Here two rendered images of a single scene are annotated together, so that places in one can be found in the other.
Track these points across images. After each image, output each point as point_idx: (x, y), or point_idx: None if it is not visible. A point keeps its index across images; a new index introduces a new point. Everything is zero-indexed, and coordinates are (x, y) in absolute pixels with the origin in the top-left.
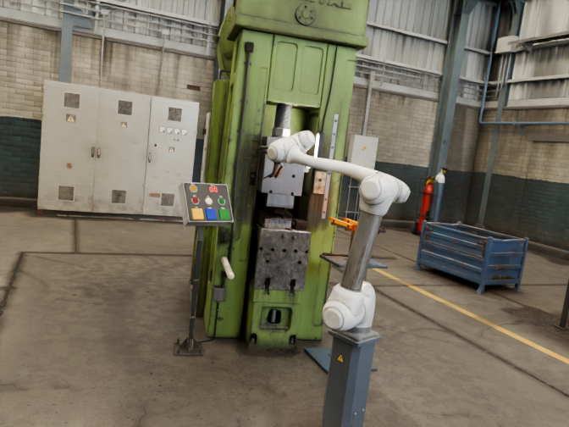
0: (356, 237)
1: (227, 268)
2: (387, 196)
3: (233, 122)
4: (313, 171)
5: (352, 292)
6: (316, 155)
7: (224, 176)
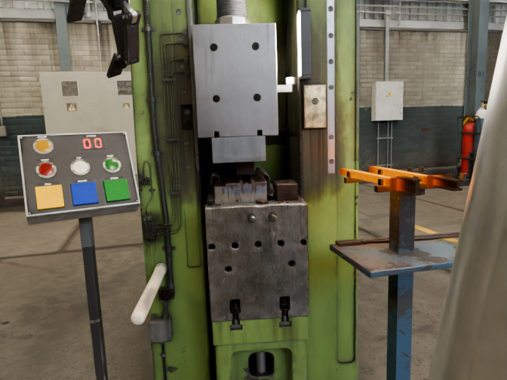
0: (495, 320)
1: (140, 298)
2: None
3: None
4: (300, 87)
5: None
6: (299, 53)
7: (134, 120)
